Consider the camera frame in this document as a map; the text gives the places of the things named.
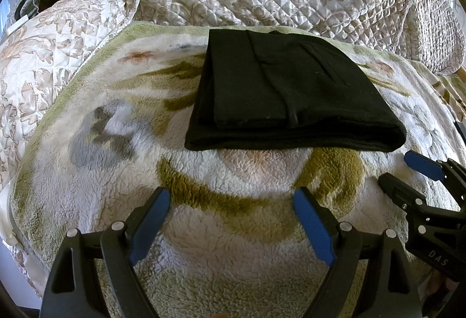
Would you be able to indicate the person's hand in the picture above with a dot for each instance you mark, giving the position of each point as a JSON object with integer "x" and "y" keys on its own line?
{"x": 439, "y": 286}

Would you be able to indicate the floral white pillow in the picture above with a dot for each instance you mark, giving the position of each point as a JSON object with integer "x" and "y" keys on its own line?
{"x": 39, "y": 59}

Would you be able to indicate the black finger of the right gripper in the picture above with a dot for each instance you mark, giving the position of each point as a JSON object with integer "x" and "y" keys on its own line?
{"x": 402, "y": 195}

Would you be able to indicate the white wall picture frame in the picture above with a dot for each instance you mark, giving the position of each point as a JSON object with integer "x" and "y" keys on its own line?
{"x": 457, "y": 8}

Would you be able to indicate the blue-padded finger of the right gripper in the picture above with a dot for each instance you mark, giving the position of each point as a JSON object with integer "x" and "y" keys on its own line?
{"x": 450, "y": 173}

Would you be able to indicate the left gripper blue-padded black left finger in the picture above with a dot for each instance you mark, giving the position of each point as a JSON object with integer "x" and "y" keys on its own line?
{"x": 73, "y": 287}

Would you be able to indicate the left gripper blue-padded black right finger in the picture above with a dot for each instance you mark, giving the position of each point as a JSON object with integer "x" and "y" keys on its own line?
{"x": 388, "y": 289}

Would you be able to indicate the fleece floral blanket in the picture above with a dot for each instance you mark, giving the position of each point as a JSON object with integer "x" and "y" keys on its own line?
{"x": 232, "y": 242}

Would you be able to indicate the dark flat remote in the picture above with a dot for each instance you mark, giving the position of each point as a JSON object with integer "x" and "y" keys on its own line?
{"x": 460, "y": 127}

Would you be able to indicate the black pants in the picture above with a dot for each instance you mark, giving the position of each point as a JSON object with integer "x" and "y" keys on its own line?
{"x": 265, "y": 91}

